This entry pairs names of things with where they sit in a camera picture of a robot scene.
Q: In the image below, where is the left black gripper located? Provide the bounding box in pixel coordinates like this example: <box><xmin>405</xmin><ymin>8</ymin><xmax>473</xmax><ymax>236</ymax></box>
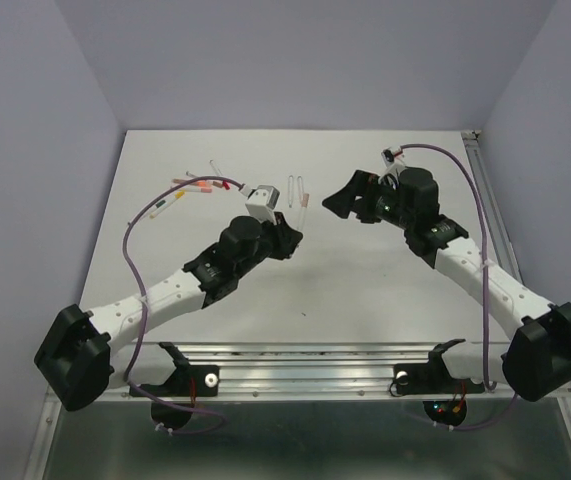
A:
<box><xmin>235</xmin><ymin>211</ymin><xmax>302</xmax><ymax>278</ymax></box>

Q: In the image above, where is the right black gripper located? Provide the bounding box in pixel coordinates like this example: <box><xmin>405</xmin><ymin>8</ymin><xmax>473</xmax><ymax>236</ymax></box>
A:
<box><xmin>320</xmin><ymin>170</ymin><xmax>414</xmax><ymax>230</ymax></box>

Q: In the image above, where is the blue marker pen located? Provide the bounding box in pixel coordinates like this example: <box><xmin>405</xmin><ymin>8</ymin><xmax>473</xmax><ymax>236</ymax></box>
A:
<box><xmin>287</xmin><ymin>175</ymin><xmax>294</xmax><ymax>208</ymax></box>

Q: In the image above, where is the peach orange marker pen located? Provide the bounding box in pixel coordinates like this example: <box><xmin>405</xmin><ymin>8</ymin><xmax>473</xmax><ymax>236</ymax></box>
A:
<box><xmin>297</xmin><ymin>193</ymin><xmax>309</xmax><ymax>232</ymax></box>

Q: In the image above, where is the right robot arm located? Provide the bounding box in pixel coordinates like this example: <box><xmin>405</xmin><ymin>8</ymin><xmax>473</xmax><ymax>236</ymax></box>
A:
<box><xmin>322</xmin><ymin>167</ymin><xmax>571</xmax><ymax>402</ymax></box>

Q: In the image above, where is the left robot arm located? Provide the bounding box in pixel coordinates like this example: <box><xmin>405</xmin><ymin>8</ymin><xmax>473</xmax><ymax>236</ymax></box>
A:
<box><xmin>34</xmin><ymin>213</ymin><xmax>303</xmax><ymax>411</ymax></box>

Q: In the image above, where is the red marker pen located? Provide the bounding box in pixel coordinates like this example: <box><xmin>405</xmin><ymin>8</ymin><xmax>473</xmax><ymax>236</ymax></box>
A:
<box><xmin>185</xmin><ymin>170</ymin><xmax>231</xmax><ymax>190</ymax></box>

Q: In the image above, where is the grey marker pen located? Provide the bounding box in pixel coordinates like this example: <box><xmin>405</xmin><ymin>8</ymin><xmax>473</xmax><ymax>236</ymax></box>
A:
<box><xmin>209</xmin><ymin>159</ymin><xmax>223</xmax><ymax>177</ymax></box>

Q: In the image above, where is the long white green-tip pen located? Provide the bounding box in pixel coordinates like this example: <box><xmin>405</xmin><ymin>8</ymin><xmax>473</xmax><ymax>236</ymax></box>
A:
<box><xmin>149</xmin><ymin>198</ymin><xmax>173</xmax><ymax>219</ymax></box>

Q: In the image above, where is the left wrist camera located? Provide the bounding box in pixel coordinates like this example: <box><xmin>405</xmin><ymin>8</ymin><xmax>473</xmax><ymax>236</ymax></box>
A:
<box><xmin>245</xmin><ymin>185</ymin><xmax>280</xmax><ymax>224</ymax></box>

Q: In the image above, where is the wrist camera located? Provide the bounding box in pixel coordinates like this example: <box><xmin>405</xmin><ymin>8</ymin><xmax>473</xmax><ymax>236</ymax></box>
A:
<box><xmin>381</xmin><ymin>148</ymin><xmax>404</xmax><ymax>168</ymax></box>
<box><xmin>245</xmin><ymin>185</ymin><xmax>280</xmax><ymax>224</ymax></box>

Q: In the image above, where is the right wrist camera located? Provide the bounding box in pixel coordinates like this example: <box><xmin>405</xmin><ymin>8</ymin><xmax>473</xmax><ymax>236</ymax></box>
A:
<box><xmin>381</xmin><ymin>148</ymin><xmax>404</xmax><ymax>168</ymax></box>

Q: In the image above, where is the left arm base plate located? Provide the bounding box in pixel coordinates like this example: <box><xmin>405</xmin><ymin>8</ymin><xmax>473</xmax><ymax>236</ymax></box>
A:
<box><xmin>138</xmin><ymin>364</ymin><xmax>220</xmax><ymax>398</ymax></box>

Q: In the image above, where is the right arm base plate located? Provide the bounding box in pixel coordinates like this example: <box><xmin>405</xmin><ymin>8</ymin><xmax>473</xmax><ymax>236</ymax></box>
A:
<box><xmin>389</xmin><ymin>363</ymin><xmax>470</xmax><ymax>397</ymax></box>

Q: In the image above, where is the aluminium front rail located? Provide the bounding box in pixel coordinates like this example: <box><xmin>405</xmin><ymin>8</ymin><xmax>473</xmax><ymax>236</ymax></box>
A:
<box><xmin>131</xmin><ymin>343</ymin><xmax>484</xmax><ymax>402</ymax></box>

